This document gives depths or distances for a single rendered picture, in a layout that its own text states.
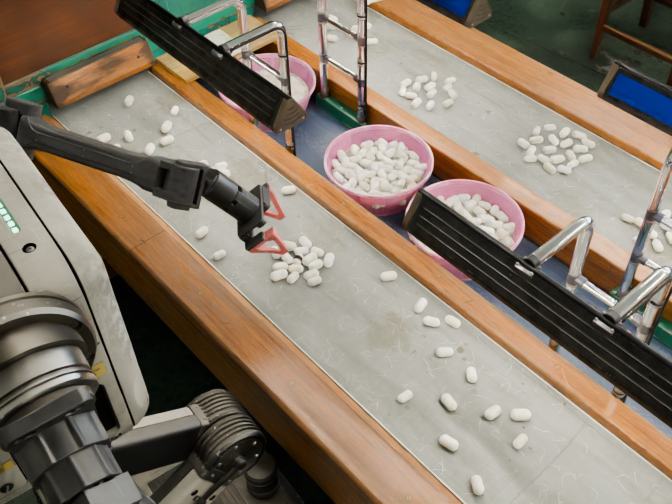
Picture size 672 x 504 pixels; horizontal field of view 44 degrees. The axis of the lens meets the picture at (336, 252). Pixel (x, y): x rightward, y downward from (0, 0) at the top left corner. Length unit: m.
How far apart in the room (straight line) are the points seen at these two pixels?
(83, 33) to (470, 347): 1.29
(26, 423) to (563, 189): 1.48
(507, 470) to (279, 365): 0.46
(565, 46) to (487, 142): 1.83
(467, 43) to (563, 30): 1.62
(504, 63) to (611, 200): 0.56
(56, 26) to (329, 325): 1.06
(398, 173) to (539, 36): 2.05
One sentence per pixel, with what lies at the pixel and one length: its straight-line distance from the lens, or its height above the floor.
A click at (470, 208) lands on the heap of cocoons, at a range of 1.94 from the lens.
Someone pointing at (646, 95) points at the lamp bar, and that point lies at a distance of 1.76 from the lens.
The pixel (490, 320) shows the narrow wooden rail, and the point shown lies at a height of 0.76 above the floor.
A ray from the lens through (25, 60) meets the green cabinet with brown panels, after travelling 2.25.
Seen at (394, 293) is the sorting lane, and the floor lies 0.74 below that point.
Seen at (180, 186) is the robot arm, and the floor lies 1.09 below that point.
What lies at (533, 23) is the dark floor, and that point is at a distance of 4.04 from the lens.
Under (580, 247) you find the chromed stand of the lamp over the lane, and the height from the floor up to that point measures 1.05.
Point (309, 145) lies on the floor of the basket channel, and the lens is 2.20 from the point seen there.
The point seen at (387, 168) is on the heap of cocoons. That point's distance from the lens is 2.02.
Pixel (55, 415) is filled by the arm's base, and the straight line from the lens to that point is 0.82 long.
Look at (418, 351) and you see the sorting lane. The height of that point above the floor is 0.74.
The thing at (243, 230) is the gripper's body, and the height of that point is 0.97.
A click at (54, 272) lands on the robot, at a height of 1.45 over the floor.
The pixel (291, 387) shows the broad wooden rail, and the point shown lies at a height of 0.76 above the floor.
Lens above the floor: 2.07
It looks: 47 degrees down
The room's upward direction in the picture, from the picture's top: 2 degrees counter-clockwise
